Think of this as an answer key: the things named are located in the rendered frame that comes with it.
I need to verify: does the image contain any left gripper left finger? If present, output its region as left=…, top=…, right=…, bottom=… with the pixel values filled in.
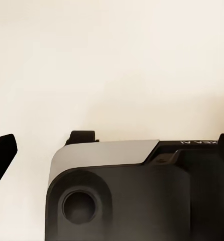
left=0, top=134, right=18, bottom=180

